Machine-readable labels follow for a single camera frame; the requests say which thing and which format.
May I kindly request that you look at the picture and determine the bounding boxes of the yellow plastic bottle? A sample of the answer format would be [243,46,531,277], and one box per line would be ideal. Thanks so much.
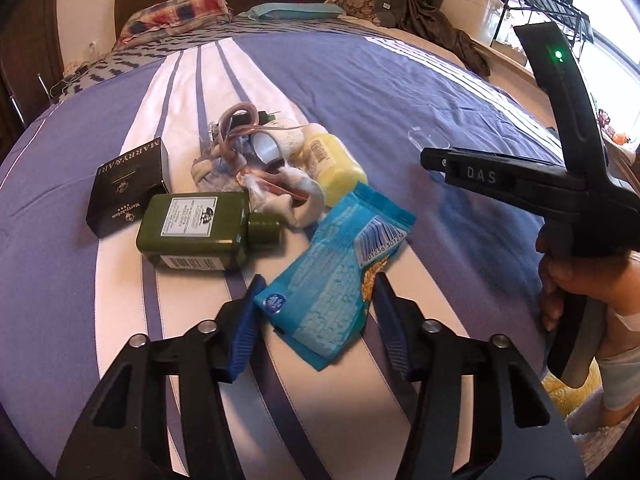
[290,123,368,208]

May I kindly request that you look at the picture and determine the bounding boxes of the dark wooden wardrobe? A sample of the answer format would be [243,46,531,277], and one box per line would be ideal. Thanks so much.
[0,0,66,151]

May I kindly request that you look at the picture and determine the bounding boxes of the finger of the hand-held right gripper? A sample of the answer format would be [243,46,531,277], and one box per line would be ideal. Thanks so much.
[420,146,586,221]

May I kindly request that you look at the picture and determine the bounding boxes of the black wire rack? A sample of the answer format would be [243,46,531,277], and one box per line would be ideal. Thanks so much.
[492,0,601,61]

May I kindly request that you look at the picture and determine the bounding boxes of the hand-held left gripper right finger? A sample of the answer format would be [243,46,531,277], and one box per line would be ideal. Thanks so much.
[372,272,586,480]

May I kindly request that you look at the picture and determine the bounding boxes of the purple white striped bedsheet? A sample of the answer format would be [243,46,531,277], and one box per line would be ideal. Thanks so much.
[0,32,601,480]

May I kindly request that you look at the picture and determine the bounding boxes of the teal pillow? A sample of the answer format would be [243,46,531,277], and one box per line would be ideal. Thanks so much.
[247,2,346,22]

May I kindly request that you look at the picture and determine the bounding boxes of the person's right forearm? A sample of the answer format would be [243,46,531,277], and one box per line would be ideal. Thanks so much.
[597,252,640,311]

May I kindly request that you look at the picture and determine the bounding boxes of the brown curtain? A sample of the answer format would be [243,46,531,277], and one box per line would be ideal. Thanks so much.
[340,0,491,78]

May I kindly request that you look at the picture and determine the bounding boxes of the pink looped cable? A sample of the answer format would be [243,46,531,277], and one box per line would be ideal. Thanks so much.
[216,102,275,173]

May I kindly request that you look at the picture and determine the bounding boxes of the person's right hand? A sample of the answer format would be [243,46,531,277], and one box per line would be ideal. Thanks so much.
[535,232,608,332]

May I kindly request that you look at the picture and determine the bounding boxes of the plaid pillow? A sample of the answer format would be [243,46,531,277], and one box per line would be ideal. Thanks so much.
[117,0,233,43]

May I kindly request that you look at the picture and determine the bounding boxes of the clear plastic lid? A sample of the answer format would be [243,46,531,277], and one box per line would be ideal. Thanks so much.
[407,127,451,152]

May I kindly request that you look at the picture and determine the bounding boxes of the black cardboard box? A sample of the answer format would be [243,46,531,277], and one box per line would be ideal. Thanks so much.
[85,137,171,239]

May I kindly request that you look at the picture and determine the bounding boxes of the white tube with silver cap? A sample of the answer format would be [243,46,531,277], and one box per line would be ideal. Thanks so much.
[251,117,307,167]

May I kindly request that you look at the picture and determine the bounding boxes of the yellow fluffy rug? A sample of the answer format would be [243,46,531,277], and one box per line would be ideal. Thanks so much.
[542,360,633,461]

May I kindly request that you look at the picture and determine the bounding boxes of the grey patterned blanket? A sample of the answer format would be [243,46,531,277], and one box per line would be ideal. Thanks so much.
[52,14,401,106]

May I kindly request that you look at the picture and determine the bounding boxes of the small toy figures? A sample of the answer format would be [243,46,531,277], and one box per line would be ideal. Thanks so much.
[596,107,630,147]

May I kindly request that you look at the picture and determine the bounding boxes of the person's leg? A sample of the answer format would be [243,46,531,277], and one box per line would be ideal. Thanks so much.
[597,307,640,426]

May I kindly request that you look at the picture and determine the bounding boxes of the white storage box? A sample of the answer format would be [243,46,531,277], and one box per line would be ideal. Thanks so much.
[442,0,507,47]

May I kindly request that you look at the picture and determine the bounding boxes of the blue snack packet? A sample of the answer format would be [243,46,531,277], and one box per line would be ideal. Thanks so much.
[253,182,417,372]

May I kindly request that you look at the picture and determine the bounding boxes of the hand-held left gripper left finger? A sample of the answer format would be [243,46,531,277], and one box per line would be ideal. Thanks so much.
[55,274,268,480]

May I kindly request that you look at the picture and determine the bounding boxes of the green plastic bottle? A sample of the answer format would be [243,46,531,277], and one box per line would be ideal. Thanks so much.
[136,191,283,273]

